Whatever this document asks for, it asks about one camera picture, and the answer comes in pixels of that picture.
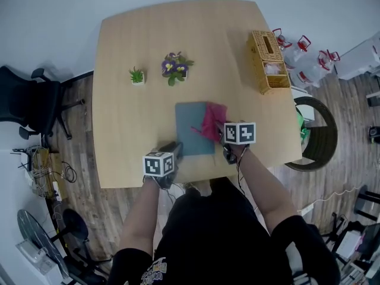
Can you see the person's left forearm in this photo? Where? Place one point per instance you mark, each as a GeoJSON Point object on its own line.
{"type": "Point", "coordinates": [139, 215]}

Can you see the white shelf unit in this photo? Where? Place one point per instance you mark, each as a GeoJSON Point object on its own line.
{"type": "Point", "coordinates": [359, 58]}

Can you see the small spiky plant white pot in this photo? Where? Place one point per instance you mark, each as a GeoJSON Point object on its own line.
{"type": "Point", "coordinates": [137, 76]}

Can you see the person's right forearm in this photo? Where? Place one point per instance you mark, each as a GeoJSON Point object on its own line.
{"type": "Point", "coordinates": [264, 188]}

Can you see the black office chair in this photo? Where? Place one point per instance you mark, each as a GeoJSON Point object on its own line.
{"type": "Point", "coordinates": [29, 99]}

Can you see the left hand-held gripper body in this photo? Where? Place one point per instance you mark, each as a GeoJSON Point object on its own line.
{"type": "Point", "coordinates": [158, 165]}

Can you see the pink cloth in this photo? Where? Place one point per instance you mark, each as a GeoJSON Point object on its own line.
{"type": "Point", "coordinates": [212, 120]}

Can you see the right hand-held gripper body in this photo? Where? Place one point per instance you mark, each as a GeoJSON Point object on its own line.
{"type": "Point", "coordinates": [240, 134]}

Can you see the green bag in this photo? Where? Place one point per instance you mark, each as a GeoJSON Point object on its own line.
{"type": "Point", "coordinates": [303, 129]}

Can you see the wicker tissue box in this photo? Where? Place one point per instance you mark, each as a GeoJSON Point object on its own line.
{"type": "Point", "coordinates": [264, 64]}

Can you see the purple flower plant white pot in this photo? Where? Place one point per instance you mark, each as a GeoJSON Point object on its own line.
{"type": "Point", "coordinates": [175, 68]}

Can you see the round dark wicker chair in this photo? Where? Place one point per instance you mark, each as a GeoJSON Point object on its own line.
{"type": "Point", "coordinates": [322, 141]}

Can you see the round black side table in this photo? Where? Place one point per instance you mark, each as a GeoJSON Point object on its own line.
{"type": "Point", "coordinates": [41, 242]}

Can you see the person's black shirt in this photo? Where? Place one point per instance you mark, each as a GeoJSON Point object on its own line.
{"type": "Point", "coordinates": [216, 242]}

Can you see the white power strip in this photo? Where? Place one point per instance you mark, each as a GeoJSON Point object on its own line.
{"type": "Point", "coordinates": [305, 209]}

